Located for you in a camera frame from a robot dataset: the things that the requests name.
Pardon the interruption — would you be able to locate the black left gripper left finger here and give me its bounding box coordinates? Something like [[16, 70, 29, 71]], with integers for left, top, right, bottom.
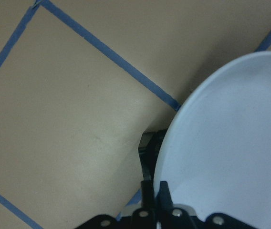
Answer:
[[138, 132, 156, 229]]

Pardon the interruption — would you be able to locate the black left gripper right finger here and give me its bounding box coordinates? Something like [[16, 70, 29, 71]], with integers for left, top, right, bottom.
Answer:
[[159, 181, 173, 229]]

